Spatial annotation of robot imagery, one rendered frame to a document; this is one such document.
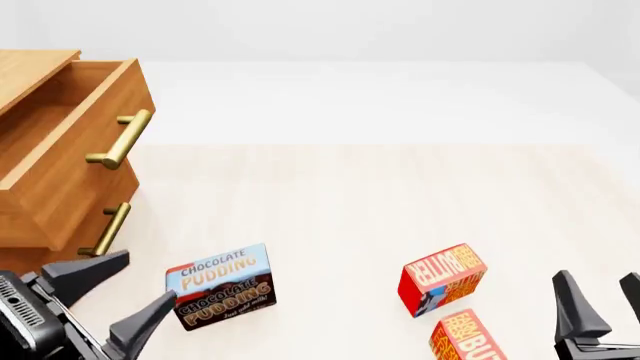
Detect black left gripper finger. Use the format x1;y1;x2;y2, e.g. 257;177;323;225
105;290;178;360
40;249;131;309

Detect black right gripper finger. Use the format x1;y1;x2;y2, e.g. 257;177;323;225
551;269;614;345
618;271;640;324

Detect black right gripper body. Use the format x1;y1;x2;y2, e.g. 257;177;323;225
553;332;640;360

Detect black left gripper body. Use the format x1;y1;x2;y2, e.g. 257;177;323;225
0;269;112;360

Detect closed wooden drawer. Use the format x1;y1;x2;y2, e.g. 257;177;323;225
0;156;142;252

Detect open wooden drawer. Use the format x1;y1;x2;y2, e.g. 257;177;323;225
0;57;157;231

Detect wooden cabinet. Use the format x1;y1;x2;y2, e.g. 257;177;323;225
0;49;142;274

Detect chocolate pudding box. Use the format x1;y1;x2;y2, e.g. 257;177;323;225
165;242;278;333

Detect red butter box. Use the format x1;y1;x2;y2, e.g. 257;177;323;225
428;307;509;360
397;242;489;319

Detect short brass drawer handle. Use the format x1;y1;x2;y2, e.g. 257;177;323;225
76;201;133;258

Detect long brass drawer handle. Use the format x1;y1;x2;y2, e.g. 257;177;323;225
84;108;154;171

